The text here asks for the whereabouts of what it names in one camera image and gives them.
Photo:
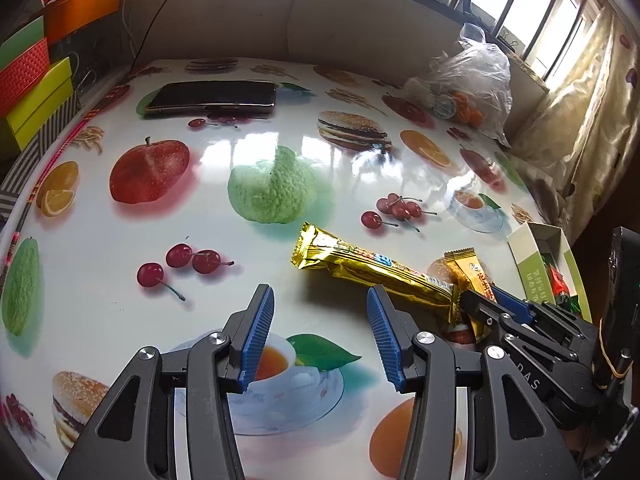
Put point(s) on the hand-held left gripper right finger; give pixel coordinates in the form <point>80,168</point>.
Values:
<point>386,345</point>

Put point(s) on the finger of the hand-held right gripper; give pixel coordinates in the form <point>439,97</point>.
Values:
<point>492,320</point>
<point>515,305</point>

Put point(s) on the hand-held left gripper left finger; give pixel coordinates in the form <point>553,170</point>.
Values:
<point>256,345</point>

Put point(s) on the green cardboard box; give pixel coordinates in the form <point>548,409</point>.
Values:
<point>530,260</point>

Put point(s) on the gold stick sachet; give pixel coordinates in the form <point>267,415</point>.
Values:
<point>467,272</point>

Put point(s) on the long gold snack bar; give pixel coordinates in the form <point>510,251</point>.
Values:
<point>370,270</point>

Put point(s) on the beige spotted curtain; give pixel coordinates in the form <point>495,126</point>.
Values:
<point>580,125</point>

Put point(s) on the clear plastic bag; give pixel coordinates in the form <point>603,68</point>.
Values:
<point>465,85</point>

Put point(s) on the black smartphone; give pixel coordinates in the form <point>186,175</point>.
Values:
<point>210,97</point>

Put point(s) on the black white striped box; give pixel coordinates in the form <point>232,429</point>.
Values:
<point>30,170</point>

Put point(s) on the small black hook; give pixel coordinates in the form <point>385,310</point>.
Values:
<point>470,2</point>

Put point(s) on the yellow green box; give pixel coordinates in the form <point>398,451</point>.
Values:
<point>40,105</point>

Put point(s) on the orange box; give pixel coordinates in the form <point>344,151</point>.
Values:
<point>82,10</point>

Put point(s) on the light green box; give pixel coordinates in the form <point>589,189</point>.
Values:
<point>20,42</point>

